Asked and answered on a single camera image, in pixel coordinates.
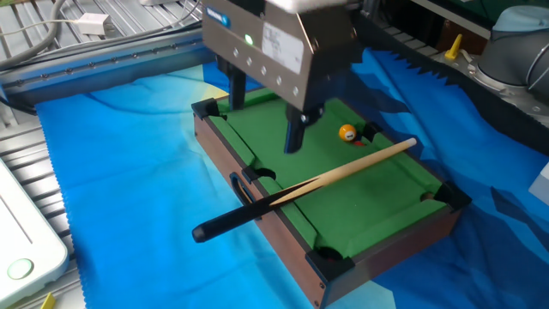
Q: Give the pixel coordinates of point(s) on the light grey switch box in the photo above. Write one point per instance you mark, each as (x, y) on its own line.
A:
(540, 186)

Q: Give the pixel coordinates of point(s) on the blue mountain print cloth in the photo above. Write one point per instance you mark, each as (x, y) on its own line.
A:
(128, 171)

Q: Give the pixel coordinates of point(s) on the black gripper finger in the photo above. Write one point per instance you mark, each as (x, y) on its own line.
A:
(295, 131)
(237, 88)

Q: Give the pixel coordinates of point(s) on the yellow plastic hook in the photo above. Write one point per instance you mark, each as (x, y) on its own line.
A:
(452, 49)
(48, 301)

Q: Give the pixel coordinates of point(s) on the orange pool ball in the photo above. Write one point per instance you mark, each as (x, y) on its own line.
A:
(347, 132)

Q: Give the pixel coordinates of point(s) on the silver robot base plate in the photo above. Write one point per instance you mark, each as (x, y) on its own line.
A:
(493, 92)

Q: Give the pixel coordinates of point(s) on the grey Schunk gripper body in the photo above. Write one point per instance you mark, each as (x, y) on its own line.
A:
(266, 47)

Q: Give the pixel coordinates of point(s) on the mini pool table green felt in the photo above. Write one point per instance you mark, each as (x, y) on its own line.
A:
(386, 206)

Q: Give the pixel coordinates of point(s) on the grey aluminium rail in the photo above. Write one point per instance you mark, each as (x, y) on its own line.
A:
(128, 60)

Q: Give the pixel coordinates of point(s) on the white power adapter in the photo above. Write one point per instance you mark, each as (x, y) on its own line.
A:
(94, 23)

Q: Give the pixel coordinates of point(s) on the brown box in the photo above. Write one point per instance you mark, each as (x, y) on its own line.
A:
(454, 36)

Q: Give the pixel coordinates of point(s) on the green round pendant button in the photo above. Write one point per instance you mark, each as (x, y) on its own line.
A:
(20, 269)

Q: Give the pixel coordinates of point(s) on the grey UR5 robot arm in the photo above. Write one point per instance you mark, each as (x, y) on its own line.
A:
(514, 60)

